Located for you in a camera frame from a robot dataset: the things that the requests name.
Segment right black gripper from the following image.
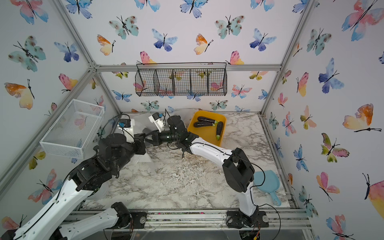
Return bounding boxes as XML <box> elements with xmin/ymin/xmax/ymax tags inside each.
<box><xmin>145</xmin><ymin>128</ymin><xmax>181</xmax><ymax>147</ymax></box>

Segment clear zip-top bag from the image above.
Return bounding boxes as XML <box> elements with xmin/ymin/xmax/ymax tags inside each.
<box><xmin>167</xmin><ymin>108</ymin><xmax>198</xmax><ymax>127</ymax></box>
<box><xmin>132</xmin><ymin>113</ymin><xmax>157</xmax><ymax>175</ymax></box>

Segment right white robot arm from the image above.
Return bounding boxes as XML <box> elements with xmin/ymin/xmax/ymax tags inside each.
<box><xmin>148</xmin><ymin>113</ymin><xmax>281</xmax><ymax>217</ymax></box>

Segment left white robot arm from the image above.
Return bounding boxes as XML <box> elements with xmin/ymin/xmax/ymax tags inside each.
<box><xmin>1</xmin><ymin>134</ymin><xmax>146</xmax><ymax>240</ymax></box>

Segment eggplant at tray back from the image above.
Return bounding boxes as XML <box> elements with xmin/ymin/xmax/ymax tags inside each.
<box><xmin>197</xmin><ymin>116</ymin><xmax>218</xmax><ymax>125</ymax></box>

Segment eggplant in tray middle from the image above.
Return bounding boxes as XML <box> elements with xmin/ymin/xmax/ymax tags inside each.
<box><xmin>216</xmin><ymin>122</ymin><xmax>224</xmax><ymax>141</ymax></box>

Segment yellow plastic tray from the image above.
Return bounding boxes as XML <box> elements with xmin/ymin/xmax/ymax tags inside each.
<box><xmin>187</xmin><ymin>110</ymin><xmax>227</xmax><ymax>147</ymax></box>

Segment light blue plastic scoop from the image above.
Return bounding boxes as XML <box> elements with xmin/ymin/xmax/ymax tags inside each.
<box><xmin>254</xmin><ymin>170</ymin><xmax>282</xmax><ymax>206</ymax></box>

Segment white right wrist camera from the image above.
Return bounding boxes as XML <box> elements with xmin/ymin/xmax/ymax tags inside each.
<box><xmin>149</xmin><ymin>113</ymin><xmax>165</xmax><ymax>133</ymax></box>

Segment white mesh wall basket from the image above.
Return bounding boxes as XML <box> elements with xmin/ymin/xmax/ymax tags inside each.
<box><xmin>40</xmin><ymin>99</ymin><xmax>105</xmax><ymax>159</ymax></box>

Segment black wire wall basket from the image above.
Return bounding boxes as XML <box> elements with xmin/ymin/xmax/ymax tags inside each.
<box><xmin>134</xmin><ymin>62</ymin><xmax>228</xmax><ymax>97</ymax></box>

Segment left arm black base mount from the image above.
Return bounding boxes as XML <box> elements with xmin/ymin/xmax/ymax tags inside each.
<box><xmin>111</xmin><ymin>202</ymin><xmax>148</xmax><ymax>231</ymax></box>

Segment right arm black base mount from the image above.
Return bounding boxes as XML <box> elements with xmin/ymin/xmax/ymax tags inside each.
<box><xmin>226</xmin><ymin>210</ymin><xmax>269</xmax><ymax>229</ymax></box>

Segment aluminium front rail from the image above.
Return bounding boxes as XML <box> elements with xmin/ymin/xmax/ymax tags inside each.
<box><xmin>59</xmin><ymin>209</ymin><xmax>313</xmax><ymax>232</ymax></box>

